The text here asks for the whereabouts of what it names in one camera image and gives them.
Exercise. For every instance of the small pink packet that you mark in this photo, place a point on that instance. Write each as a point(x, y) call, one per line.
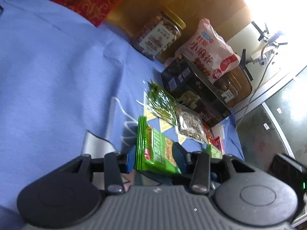
point(219, 145)

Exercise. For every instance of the white power strip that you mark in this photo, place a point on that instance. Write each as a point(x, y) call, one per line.
point(262, 57)

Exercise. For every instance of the nut jar with gold lid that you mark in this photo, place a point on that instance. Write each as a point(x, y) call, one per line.
point(157, 36)

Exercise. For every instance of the clear plastic snack tub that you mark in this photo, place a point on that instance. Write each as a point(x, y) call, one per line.
point(236, 86)

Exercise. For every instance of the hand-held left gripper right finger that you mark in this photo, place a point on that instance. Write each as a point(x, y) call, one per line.
point(180, 158)

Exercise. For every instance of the pale green leaf-print packet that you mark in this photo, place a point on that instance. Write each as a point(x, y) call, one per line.
point(214, 151)

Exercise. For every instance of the wooden headboard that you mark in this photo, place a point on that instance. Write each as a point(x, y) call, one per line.
point(203, 2)

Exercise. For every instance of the red-orange snack packet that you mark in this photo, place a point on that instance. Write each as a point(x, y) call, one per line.
point(208, 133)

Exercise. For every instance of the pink snack bag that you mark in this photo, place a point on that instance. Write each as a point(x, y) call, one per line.
point(211, 50)

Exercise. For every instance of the dark cardboard box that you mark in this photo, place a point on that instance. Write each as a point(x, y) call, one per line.
point(194, 91)

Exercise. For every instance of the printed blue cloth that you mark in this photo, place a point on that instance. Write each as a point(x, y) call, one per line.
point(60, 76)

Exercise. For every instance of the dark green seaweed packet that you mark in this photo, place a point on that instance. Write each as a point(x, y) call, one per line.
point(162, 103)

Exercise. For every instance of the clear seed packet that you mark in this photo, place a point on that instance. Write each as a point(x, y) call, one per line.
point(190, 124)

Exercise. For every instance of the black metal stand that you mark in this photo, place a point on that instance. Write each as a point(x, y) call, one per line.
point(247, 64)

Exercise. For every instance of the bright green snack packet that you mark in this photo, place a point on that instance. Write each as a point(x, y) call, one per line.
point(156, 148)

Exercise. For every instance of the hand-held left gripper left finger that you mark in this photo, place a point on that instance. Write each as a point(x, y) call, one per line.
point(131, 161)

